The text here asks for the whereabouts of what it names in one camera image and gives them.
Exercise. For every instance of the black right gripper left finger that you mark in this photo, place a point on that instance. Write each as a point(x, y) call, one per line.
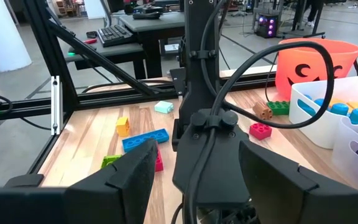
point(104, 202)

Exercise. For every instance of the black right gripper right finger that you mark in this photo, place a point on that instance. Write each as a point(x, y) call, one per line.
point(306, 205)

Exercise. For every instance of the small red studded brick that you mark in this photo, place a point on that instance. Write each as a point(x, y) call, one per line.
point(259, 130)

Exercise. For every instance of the large blue studded block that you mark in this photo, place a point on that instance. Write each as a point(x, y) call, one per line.
point(340, 109)

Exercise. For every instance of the brown cylinder toy block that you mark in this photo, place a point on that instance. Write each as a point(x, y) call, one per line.
point(262, 110)

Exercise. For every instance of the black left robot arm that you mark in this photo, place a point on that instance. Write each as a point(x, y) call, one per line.
point(213, 174)

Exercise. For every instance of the lime green toy piece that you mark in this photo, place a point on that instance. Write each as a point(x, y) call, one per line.
point(110, 160)

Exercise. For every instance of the translucent white plastic bin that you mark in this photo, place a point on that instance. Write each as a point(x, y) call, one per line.
point(350, 168)

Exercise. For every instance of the large red block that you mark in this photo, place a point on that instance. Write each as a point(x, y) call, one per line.
point(159, 161)

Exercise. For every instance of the blue flat studded plate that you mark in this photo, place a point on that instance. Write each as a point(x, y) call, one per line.
point(145, 140)

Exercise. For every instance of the opaque white plastic bin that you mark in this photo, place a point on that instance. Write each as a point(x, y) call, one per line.
point(309, 130)

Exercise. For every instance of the small yellow toy brick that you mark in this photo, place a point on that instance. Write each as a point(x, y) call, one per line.
point(123, 126)

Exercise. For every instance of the black foot pad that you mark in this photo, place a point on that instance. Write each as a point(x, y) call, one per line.
point(23, 180)

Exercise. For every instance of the green toy brick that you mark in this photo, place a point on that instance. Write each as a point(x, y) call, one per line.
point(278, 107)

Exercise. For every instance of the mint blue toy brick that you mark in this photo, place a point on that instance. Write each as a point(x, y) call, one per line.
point(163, 107)

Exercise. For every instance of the orange pumpkin face bucket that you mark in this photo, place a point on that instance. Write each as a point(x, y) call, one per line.
point(286, 71)

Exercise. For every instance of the black keyboard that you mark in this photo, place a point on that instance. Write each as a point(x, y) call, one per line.
point(113, 34)

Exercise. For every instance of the computer tower purple lights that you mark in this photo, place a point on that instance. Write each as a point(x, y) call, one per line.
point(267, 26)

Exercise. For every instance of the dark grey desk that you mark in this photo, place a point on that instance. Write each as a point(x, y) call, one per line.
point(154, 25)

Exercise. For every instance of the white round pillar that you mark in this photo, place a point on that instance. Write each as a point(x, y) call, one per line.
point(2, 37)

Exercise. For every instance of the silver aluminium bracket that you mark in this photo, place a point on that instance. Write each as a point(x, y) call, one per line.
point(56, 105)

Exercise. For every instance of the black aluminium rig frame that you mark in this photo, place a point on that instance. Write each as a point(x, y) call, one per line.
point(51, 46)

